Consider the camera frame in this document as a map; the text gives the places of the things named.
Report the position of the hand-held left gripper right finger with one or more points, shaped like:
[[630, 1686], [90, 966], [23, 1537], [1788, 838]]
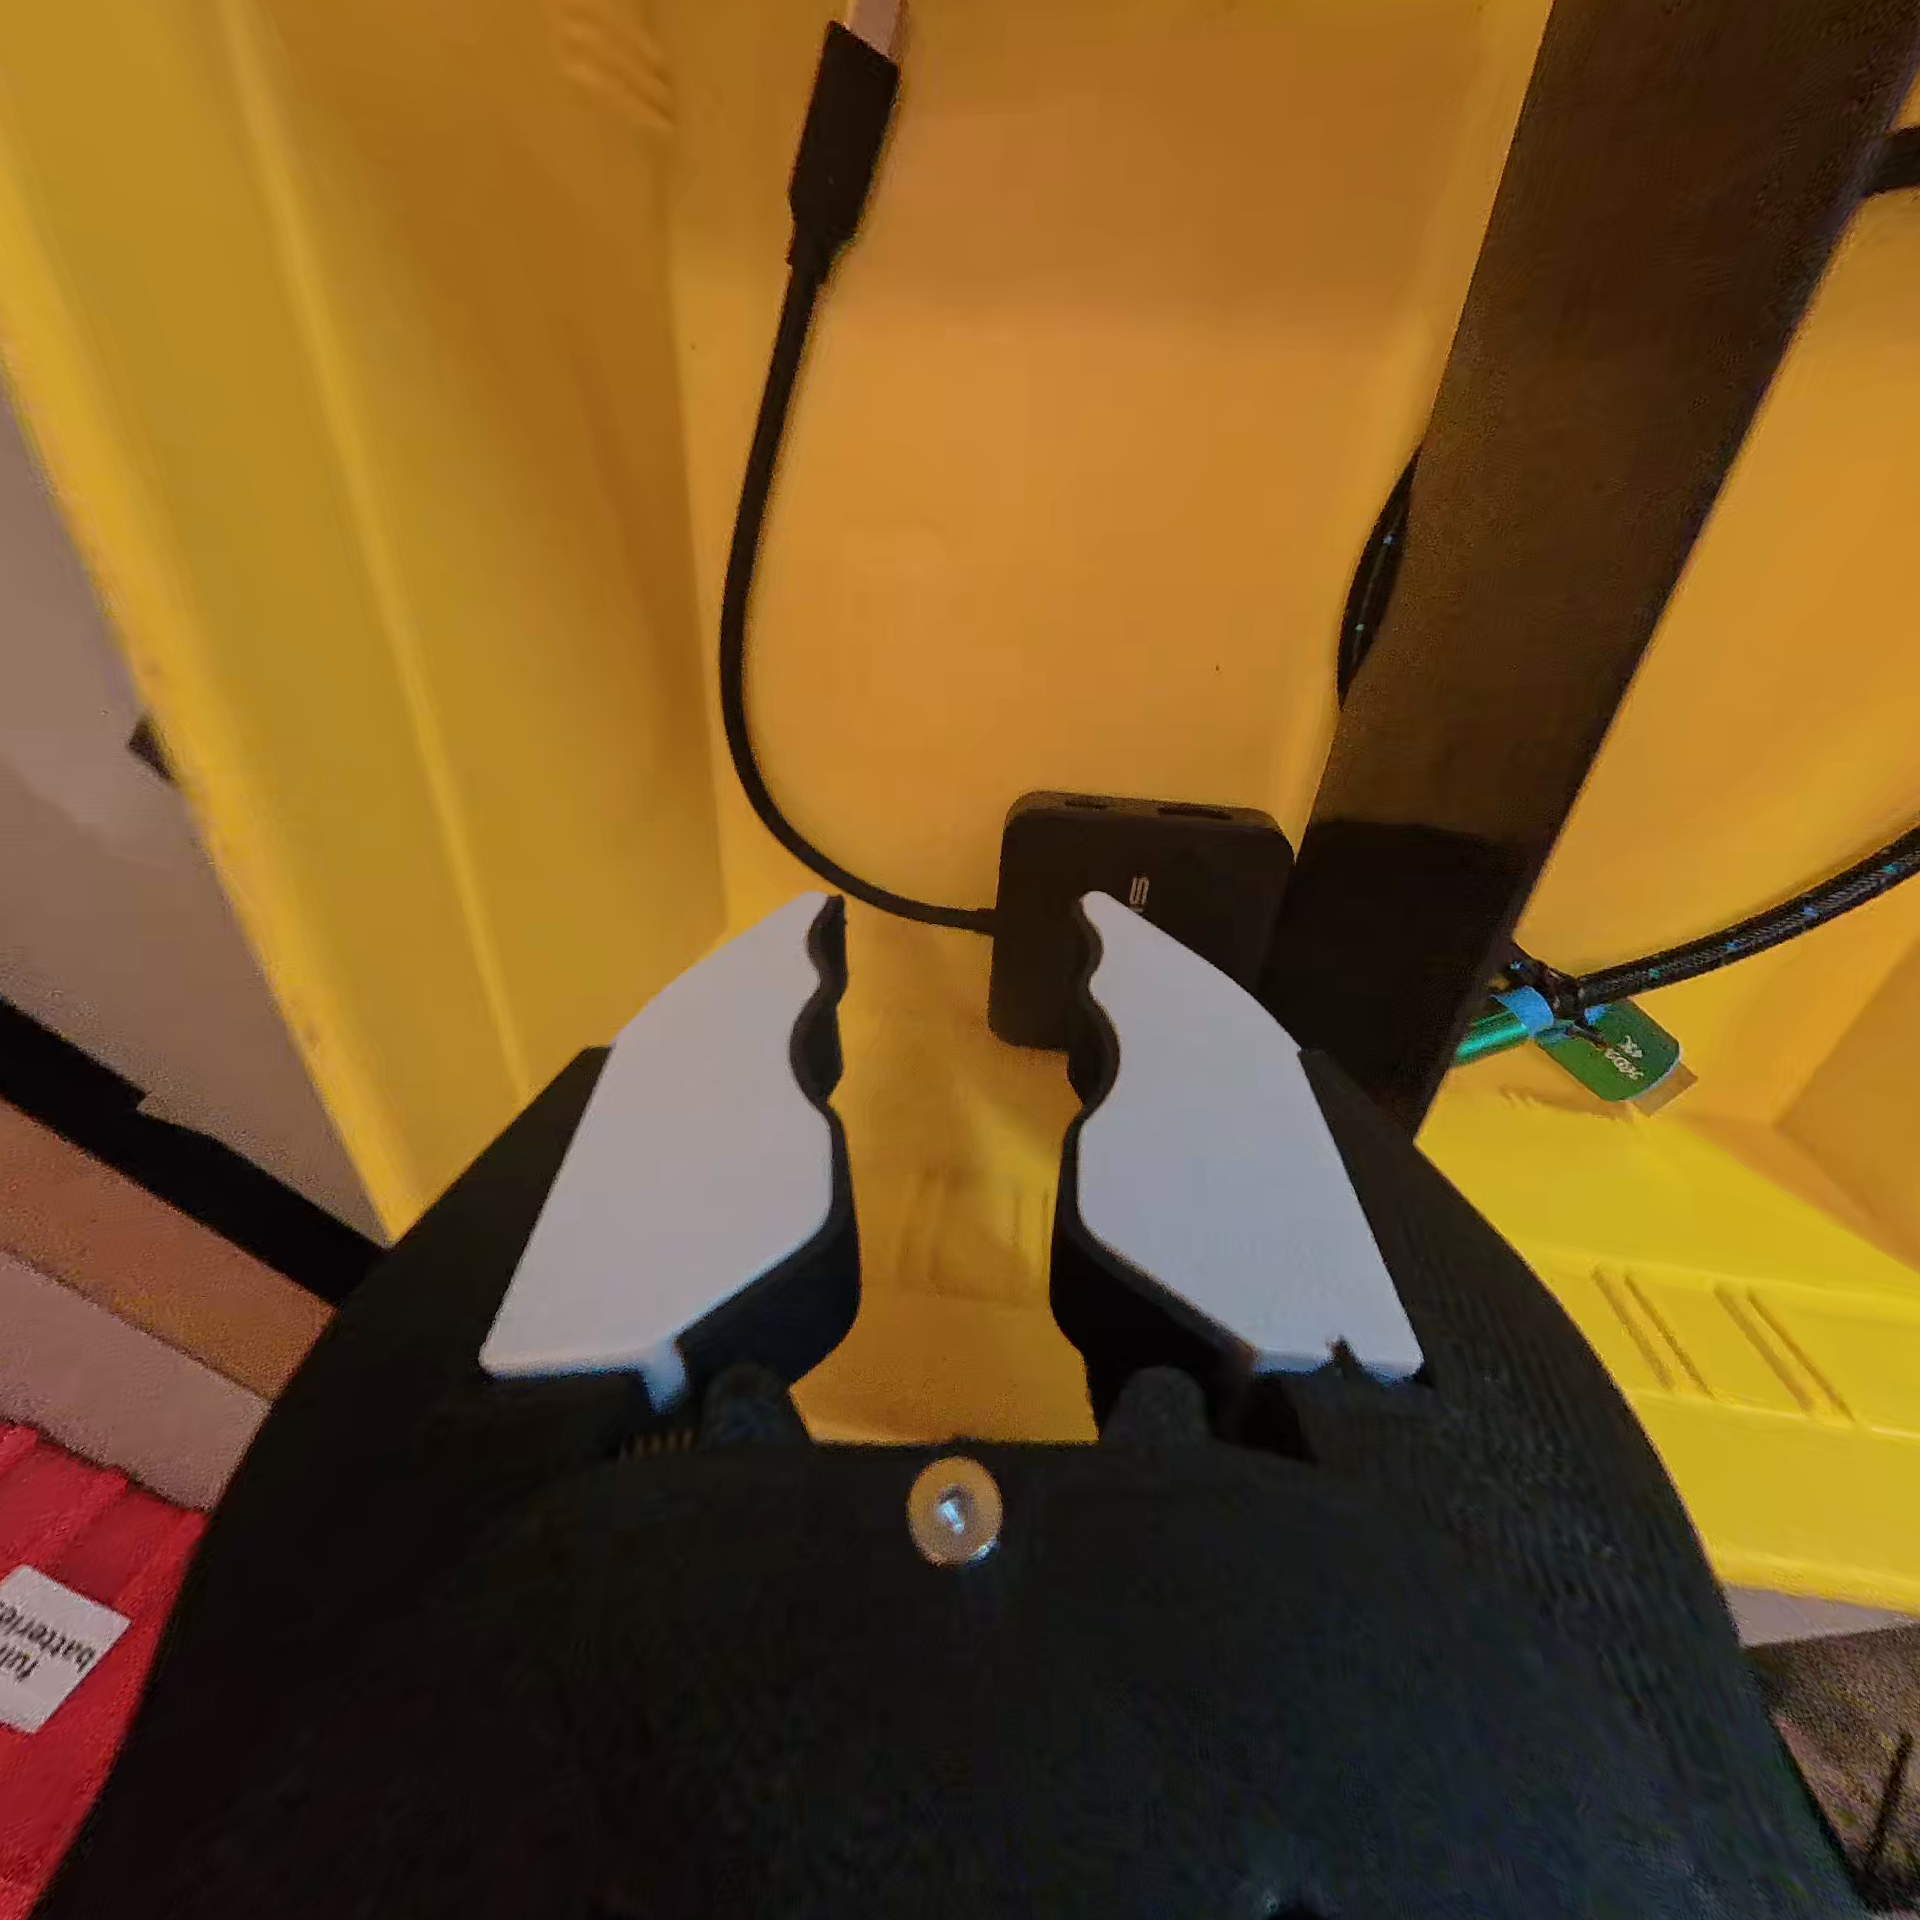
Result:
[[1230, 1200]]

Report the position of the red plastic bin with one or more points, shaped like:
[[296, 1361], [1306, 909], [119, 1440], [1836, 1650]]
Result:
[[90, 1500]]

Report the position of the grey wood-edged table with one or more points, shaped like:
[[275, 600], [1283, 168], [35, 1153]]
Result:
[[135, 1229]]

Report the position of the black divider card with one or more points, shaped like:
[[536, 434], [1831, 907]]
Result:
[[1576, 524]]

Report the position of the yellow plastic bin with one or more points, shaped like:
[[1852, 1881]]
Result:
[[450, 451]]

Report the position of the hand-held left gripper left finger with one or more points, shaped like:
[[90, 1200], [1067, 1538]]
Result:
[[674, 1185]]

